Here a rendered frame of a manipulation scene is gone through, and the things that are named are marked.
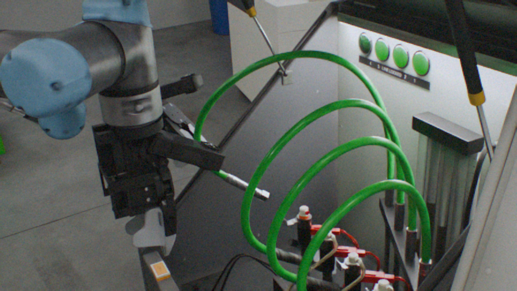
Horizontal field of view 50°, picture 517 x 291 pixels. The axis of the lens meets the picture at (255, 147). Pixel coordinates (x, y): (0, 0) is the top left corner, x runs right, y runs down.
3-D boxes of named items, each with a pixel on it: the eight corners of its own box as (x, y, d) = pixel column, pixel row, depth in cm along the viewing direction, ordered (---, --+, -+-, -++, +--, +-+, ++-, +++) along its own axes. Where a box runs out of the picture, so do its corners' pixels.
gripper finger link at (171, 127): (193, 149, 107) (163, 116, 107) (199, 143, 106) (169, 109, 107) (184, 153, 102) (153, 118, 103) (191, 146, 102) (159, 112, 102)
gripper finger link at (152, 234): (133, 264, 79) (123, 208, 75) (173, 251, 81) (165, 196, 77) (139, 276, 76) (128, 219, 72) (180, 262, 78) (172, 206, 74)
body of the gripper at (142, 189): (104, 199, 77) (87, 118, 72) (164, 183, 80) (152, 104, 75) (116, 225, 71) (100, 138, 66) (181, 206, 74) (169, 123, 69)
